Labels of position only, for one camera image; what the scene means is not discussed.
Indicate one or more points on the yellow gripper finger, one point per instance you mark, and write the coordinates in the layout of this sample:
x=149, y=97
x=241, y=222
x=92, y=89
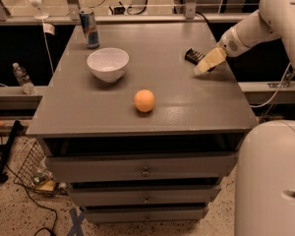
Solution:
x=213, y=58

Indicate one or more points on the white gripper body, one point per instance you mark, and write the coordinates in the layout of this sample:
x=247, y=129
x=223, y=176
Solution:
x=230, y=45

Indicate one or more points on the black rxbar chocolate bar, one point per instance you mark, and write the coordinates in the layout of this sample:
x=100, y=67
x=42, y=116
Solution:
x=193, y=56

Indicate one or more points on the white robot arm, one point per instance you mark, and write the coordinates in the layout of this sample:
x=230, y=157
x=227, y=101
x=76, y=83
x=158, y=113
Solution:
x=265, y=179

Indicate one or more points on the orange fruit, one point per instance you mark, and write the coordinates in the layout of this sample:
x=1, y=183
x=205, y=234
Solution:
x=144, y=100

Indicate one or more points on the top grey drawer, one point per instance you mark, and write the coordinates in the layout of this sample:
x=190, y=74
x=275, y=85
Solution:
x=141, y=167

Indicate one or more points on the grey drawer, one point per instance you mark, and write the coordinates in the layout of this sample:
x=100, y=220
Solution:
x=141, y=167
x=145, y=213
x=157, y=195

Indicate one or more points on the white bowl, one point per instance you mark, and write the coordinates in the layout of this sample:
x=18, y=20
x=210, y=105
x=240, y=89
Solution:
x=108, y=64

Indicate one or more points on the grey drawer cabinet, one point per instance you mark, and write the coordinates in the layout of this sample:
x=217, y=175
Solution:
x=81, y=116

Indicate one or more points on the red bull can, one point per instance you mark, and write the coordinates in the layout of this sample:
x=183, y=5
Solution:
x=89, y=28

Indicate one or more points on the middle grey drawer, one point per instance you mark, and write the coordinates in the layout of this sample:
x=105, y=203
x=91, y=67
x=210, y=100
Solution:
x=157, y=195

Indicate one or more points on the bottom grey drawer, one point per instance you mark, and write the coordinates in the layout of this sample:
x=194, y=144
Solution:
x=145, y=213

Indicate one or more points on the white round lamp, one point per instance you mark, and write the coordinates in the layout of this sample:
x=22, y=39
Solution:
x=40, y=15

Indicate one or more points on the clear plastic water bottle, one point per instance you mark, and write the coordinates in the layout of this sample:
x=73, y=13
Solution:
x=23, y=79

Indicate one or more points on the blue tape cross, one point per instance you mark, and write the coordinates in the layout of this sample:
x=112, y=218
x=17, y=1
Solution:
x=77, y=220

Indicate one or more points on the black pole stand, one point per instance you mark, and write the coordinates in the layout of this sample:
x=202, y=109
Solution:
x=17, y=127

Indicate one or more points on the wire basket with items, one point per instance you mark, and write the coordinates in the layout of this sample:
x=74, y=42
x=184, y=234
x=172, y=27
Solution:
x=35, y=177

